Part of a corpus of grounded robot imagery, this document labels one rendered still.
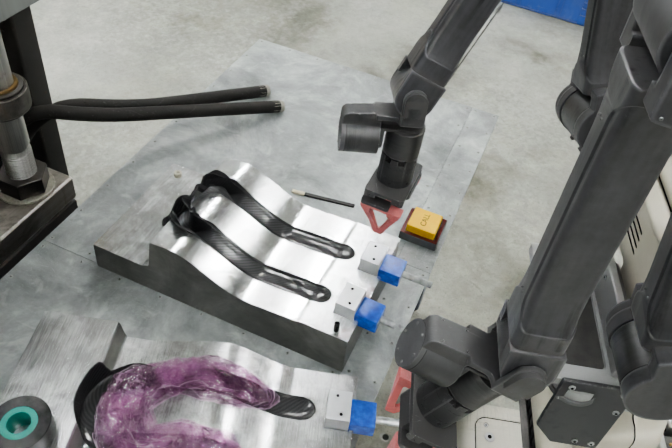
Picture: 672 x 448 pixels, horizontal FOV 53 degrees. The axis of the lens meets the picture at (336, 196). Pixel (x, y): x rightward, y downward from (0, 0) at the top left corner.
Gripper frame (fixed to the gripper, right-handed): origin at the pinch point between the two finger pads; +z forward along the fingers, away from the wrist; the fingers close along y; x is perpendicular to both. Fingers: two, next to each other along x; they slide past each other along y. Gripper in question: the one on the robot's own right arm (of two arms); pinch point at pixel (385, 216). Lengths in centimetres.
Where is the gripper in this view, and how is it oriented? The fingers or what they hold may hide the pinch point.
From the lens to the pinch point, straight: 113.7
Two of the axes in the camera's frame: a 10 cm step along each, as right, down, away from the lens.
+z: -1.1, 7.2, 6.9
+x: 9.1, 3.5, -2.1
